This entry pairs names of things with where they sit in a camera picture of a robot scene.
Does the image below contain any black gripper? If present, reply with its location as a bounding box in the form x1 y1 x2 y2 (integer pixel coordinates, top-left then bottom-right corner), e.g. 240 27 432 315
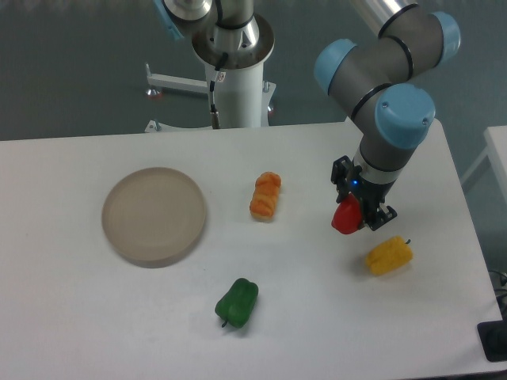
330 156 398 231

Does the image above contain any red toy pepper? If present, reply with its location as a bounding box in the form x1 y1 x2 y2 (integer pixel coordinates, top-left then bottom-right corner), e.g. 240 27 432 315
331 194 363 234

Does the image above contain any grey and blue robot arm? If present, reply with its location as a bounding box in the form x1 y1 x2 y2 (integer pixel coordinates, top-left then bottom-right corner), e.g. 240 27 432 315
154 1 461 234

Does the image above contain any yellow toy pepper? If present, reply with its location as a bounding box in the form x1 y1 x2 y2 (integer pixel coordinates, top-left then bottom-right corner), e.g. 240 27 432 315
364 236 414 276

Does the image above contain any green toy pepper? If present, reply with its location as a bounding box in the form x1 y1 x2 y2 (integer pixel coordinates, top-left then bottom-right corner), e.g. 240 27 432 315
215 278 259 329

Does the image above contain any beige round plate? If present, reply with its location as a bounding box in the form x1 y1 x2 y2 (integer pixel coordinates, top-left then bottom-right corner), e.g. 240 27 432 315
101 167 207 268

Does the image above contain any orange toy bread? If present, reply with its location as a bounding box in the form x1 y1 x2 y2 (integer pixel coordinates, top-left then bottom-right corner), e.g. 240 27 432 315
250 172 281 221

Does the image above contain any white side table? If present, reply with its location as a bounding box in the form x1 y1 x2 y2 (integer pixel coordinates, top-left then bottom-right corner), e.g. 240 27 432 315
459 125 506 200

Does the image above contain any black box at table edge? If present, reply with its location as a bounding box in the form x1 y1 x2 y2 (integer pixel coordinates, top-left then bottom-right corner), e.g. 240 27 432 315
477 320 507 363

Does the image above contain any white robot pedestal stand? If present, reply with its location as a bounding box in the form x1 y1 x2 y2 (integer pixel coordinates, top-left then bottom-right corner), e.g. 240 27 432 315
143 13 278 134

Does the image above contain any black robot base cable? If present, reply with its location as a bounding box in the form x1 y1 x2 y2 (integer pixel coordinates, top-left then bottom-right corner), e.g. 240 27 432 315
208 51 229 130

